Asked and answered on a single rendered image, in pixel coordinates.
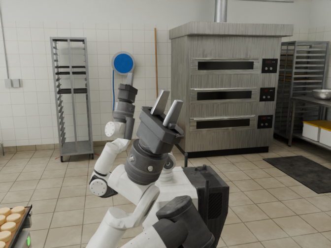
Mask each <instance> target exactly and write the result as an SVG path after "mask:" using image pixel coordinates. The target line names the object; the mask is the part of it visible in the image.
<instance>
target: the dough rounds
mask: <svg viewBox="0 0 331 248"><path fill-rule="evenodd" d="M27 209H28V208H24V207H23V206H17V207H14V208H13V209H10V208H8V207H5V208H1V209H0V248H8V246H9V244H10V242H11V240H12V238H13V236H14V234H15V232H16V230H17V228H18V226H19V224H20V222H21V220H22V218H23V216H24V214H25V212H26V211H27Z"/></svg>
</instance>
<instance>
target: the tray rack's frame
mask: <svg viewBox="0 0 331 248"><path fill-rule="evenodd" d="M52 39H53V40H54V41H60V42H67V43H68V56H69V69H70V83H71V96H72V109H73V123H74V136H75V142H65V146H64V149H62V144H61V132H60V121H59V109H58V100H57V88H56V75H55V63H54V54H53V53H54V51H53V42H52ZM84 41H85V56H86V72H87V88H88V104H89V120H90V137H91V147H89V141H77V134H76V120H75V107H74V93H73V79H72V66H71V52H70V42H84ZM50 47H51V58H52V69H53V80H54V92H55V103H56V114H57V126H58V137H59V148H60V156H63V157H64V156H66V155H82V154H93V153H94V151H93V135H92V118H91V102H90V85H89V69H88V52H87V38H86V37H50Z"/></svg>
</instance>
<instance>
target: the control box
mask: <svg viewBox="0 0 331 248"><path fill-rule="evenodd" d="M28 237H30V238H31V236H30V230H24V231H22V232H21V234H20V236H19V238H18V240H17V242H16V244H15V246H14V248H32V244H31V239H30V244H29V245H28Z"/></svg>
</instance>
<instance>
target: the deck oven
mask: <svg viewBox="0 0 331 248"><path fill-rule="evenodd" d="M293 32H294V25H293V24H258V23H223V22H188V23H185V24H183V25H180V26H178V27H175V28H173V29H170V30H169V39H171V106H172V104H173V102H174V101H175V100H182V101H183V105H182V108H181V111H180V114H179V117H178V120H177V123H176V124H177V125H178V126H179V127H180V128H181V129H182V130H183V131H184V133H183V135H184V138H183V139H181V141H180V143H179V144H175V146H176V147H177V148H178V149H179V150H180V152H181V153H182V154H183V155H184V156H185V153H187V154H188V158H200V157H213V156H225V155H243V154H256V153H268V148H269V146H272V141H273V130H274V119H275V108H276V97H277V85H278V74H279V63H280V52H281V40H282V37H286V36H293Z"/></svg>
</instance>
